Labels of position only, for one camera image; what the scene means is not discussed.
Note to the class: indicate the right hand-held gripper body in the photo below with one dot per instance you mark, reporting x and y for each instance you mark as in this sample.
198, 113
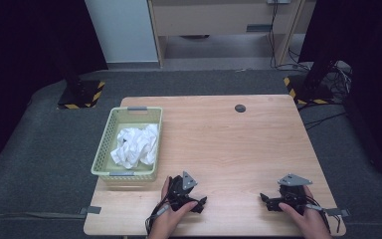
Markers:
293, 195

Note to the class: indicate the person's left hand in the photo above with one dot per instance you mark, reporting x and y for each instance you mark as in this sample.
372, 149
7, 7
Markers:
169, 220

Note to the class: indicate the person's right hand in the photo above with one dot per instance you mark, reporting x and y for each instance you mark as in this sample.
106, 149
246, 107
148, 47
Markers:
311, 220

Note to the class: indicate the black curtain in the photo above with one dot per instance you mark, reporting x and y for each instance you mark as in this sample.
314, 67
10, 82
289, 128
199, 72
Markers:
371, 49
20, 49

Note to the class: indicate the black stand with striped base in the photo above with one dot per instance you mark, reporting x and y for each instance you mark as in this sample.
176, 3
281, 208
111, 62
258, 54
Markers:
311, 89
79, 94

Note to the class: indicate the white cabinet panel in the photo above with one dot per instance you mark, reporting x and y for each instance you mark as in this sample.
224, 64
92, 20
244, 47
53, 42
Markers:
122, 30

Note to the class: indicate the white printed t-shirt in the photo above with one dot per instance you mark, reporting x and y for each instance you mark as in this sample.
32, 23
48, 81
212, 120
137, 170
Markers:
136, 146

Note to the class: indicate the grey tape strip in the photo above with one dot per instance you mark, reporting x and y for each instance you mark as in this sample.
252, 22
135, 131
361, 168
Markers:
91, 210
337, 212

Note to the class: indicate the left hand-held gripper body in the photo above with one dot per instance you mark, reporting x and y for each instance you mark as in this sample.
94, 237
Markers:
177, 194

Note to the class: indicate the pale green plastic basket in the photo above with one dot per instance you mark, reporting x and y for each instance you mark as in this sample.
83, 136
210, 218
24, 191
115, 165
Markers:
106, 146

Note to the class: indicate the dark round table grommet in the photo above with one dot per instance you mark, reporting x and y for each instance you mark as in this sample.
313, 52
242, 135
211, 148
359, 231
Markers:
240, 108

